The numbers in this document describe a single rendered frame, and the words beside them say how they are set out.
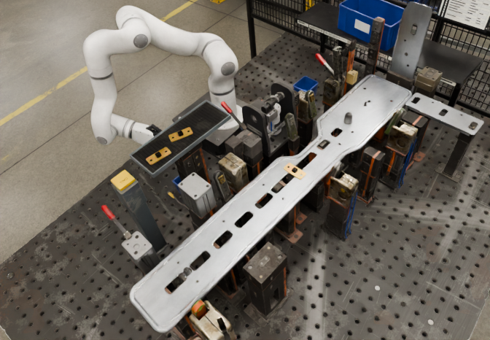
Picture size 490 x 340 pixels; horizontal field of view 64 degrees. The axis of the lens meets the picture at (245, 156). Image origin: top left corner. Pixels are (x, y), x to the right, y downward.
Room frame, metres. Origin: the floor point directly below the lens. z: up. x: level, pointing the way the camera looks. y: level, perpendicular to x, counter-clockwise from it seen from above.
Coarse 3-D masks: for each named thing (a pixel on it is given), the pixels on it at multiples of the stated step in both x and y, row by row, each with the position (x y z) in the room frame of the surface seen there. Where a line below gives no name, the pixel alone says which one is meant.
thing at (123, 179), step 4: (124, 172) 0.87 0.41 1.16; (116, 176) 0.86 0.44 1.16; (120, 176) 0.86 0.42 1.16; (124, 176) 0.86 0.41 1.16; (128, 176) 0.85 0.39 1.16; (112, 180) 0.84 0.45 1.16; (116, 180) 0.84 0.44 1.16; (120, 180) 0.84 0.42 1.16; (124, 180) 0.84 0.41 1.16; (128, 180) 0.84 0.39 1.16; (132, 180) 0.83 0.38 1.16; (116, 184) 0.83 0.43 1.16; (120, 184) 0.82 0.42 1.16; (124, 184) 0.82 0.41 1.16; (128, 184) 0.82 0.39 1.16; (120, 188) 0.81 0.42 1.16; (124, 188) 0.81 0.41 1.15
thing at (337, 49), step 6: (336, 48) 1.33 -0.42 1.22; (336, 54) 1.31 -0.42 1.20; (342, 54) 1.29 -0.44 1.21; (336, 60) 1.31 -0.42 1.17; (342, 60) 1.32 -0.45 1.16; (336, 66) 1.30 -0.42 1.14; (342, 66) 1.32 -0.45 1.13; (336, 72) 1.30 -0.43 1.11; (342, 72) 1.31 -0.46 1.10; (336, 78) 1.30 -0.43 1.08; (342, 78) 1.31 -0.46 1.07
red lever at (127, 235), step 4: (104, 208) 0.76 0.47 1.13; (108, 208) 0.76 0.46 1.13; (104, 212) 0.75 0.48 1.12; (108, 212) 0.74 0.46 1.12; (108, 216) 0.74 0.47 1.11; (112, 216) 0.73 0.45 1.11; (112, 220) 0.73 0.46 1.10; (116, 220) 0.73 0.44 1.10; (116, 224) 0.72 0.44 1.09; (120, 224) 0.72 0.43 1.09; (120, 228) 0.70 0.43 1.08; (124, 228) 0.70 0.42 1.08; (124, 232) 0.69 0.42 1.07; (128, 232) 0.69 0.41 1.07; (124, 236) 0.68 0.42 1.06; (128, 236) 0.68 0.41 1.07
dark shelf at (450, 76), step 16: (304, 16) 1.91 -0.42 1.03; (320, 16) 1.89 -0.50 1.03; (336, 16) 1.86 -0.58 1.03; (320, 32) 1.78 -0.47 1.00; (336, 32) 1.72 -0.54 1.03; (432, 48) 1.48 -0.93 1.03; (448, 48) 1.47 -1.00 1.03; (432, 64) 1.37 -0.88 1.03; (448, 64) 1.35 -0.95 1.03; (464, 64) 1.34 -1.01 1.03; (480, 64) 1.34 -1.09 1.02; (448, 80) 1.26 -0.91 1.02; (464, 80) 1.24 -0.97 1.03
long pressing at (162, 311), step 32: (352, 96) 1.26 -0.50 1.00; (384, 96) 1.24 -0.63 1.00; (320, 128) 1.10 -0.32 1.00; (352, 128) 1.08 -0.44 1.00; (288, 160) 0.96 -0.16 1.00; (320, 160) 0.94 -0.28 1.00; (256, 192) 0.83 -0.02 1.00; (288, 192) 0.81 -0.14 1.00; (224, 224) 0.72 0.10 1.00; (256, 224) 0.70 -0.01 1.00; (192, 256) 0.61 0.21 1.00; (224, 256) 0.60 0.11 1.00; (160, 288) 0.52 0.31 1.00; (192, 288) 0.51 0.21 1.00; (160, 320) 0.42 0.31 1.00
